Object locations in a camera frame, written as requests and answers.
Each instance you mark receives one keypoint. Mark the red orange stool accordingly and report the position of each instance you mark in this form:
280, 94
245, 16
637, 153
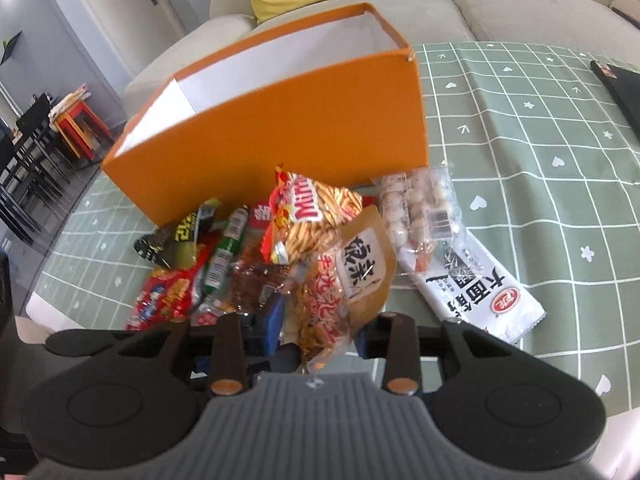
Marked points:
82, 129

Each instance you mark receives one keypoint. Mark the white door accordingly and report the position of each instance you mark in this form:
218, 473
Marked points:
141, 30

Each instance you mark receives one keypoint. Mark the black yellow snack packet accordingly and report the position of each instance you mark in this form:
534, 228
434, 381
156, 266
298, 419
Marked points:
175, 245

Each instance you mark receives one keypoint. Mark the black dining chair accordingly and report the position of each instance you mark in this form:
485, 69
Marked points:
28, 169

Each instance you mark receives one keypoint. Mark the beige sofa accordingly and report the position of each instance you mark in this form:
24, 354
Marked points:
602, 27

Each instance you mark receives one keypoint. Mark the clear bag of round snacks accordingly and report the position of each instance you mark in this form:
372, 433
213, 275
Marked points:
422, 218

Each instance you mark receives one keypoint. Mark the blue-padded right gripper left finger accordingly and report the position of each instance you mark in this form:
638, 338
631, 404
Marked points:
245, 345

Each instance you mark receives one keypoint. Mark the green grid tablecloth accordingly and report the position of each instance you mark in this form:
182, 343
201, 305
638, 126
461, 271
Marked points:
546, 171

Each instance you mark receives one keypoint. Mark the red cartoon snack bag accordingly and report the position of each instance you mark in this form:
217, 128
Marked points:
169, 293

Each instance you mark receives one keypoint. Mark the black notebook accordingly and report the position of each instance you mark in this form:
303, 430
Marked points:
624, 87

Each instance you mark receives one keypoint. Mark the green sausage snack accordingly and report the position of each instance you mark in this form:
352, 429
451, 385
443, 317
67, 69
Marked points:
226, 250

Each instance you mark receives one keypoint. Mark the white spicy strip packet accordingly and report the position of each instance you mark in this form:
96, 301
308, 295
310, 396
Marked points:
461, 279

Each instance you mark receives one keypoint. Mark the brown-labelled fried snack bag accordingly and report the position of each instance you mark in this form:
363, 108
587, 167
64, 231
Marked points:
344, 287

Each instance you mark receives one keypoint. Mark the red Mimi stick snack bag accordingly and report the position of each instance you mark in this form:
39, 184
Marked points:
305, 216

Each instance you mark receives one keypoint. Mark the orange cardboard box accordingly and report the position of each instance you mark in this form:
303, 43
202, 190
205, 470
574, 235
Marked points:
335, 96

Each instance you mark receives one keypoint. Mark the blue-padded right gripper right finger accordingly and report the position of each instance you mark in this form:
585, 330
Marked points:
393, 337

